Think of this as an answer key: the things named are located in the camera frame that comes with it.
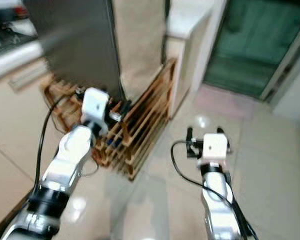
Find small grey steel fridge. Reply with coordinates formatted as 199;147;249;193
22;0;123;98

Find pink floor mat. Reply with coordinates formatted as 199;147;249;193
192;85;268;121

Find wooden slatted rack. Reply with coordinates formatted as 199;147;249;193
42;57;177;182

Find beige woven cloth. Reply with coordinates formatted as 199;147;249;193
110;0;168;103

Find green glass sliding door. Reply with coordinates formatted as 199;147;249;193
202;0;300;101

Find white side cabinet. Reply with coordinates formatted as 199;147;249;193
165;0;227;118

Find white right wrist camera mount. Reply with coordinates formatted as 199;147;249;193
200;132;230;163

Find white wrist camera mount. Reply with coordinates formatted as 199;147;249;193
200;132;230;163
80;87;111;125

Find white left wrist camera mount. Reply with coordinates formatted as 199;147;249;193
80;87;111;125

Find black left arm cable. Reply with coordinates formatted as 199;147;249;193
0;92;86;240

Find steel drawer handle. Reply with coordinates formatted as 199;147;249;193
7;62;43;93

